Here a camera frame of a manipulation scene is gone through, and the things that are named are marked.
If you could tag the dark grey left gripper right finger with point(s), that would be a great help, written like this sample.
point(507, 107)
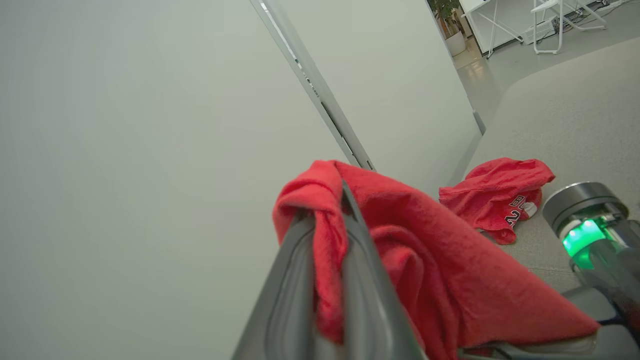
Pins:
point(370, 300)

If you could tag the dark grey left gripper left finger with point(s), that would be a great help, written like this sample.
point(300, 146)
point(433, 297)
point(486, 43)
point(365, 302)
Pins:
point(280, 300)

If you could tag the plain red garment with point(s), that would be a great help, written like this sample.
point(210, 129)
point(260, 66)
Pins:
point(450, 275)

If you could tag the red jersey with white lettering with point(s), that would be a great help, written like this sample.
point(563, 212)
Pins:
point(490, 195)

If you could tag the grey fabric sofa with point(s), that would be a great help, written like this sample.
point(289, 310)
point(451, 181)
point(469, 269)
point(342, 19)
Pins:
point(575, 125)

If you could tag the potted green plant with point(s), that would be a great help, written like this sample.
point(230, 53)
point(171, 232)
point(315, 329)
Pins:
point(450, 20)

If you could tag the white table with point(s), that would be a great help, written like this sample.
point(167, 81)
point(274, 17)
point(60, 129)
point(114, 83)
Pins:
point(492, 22)

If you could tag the grey partition corner post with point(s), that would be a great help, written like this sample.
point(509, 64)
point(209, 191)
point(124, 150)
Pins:
point(312, 85)

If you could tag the white metal frame stand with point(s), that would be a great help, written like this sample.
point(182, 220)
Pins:
point(560, 25)

